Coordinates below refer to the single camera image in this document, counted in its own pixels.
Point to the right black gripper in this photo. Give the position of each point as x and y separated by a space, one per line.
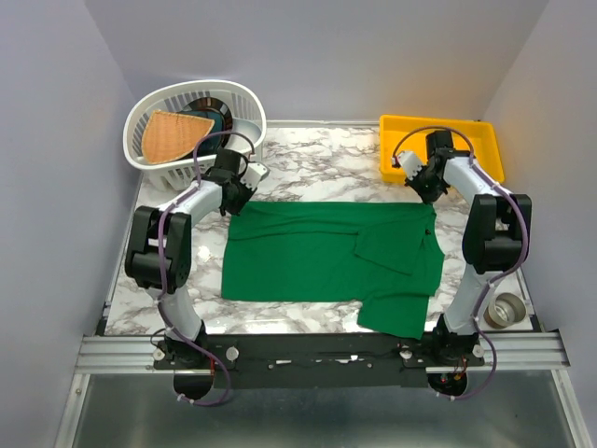
426 198

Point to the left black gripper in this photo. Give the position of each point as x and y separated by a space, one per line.
247 192

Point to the green t shirt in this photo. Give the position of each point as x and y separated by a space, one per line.
383 255

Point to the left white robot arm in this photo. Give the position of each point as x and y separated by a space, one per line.
159 252

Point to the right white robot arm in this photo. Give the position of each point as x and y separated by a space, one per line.
495 241

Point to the tape roll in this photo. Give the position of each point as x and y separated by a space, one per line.
504 311

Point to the yellow plastic tray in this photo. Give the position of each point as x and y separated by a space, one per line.
481 134

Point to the orange woven fan mat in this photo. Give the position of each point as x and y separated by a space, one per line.
171 136

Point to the dark teal round plate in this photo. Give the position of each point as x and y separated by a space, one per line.
219 113

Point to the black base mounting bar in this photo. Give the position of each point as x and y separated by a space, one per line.
252 361

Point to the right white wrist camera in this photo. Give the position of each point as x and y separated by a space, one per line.
410 163

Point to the aluminium frame rail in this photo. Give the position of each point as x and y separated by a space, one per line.
516 351

